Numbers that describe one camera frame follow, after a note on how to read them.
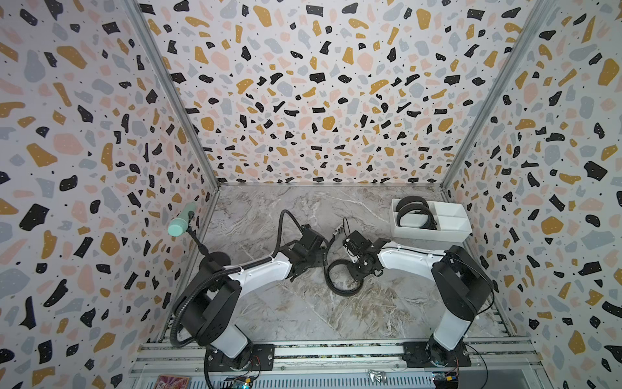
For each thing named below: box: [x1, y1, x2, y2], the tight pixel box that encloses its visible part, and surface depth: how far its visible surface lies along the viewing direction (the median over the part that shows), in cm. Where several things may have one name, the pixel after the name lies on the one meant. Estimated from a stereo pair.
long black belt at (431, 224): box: [396, 204, 438, 231], surface depth 102 cm
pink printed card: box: [154, 374, 191, 389], surface depth 69 cm
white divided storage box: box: [390, 198, 473, 243], surface depth 105 cm
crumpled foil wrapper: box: [367, 368, 388, 385], surface depth 72 cm
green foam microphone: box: [167, 201, 198, 238], surface depth 65 cm
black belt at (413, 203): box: [396, 195, 435, 220], surface depth 104 cm
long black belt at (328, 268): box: [323, 236, 365, 297], surface depth 89 cm
